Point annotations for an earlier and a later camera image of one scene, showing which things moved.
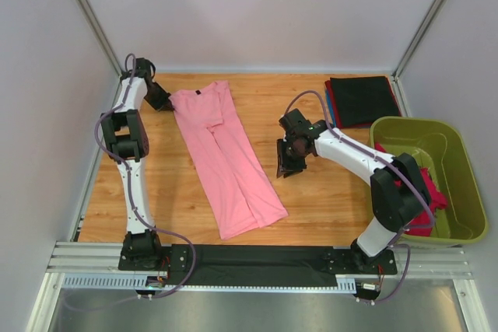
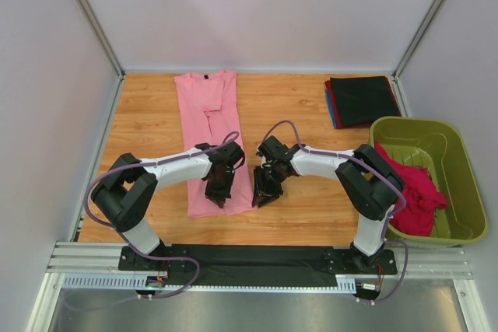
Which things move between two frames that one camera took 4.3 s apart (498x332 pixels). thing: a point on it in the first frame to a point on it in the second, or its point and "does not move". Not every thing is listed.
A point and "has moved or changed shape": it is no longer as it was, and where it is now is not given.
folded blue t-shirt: [330, 108] does not move
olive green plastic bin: [443, 148] does not move
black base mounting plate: [257, 264] does not move
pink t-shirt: [245, 195] has moved or changed shape
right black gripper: [290, 160] to [265, 181]
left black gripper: [156, 95] to [219, 183]
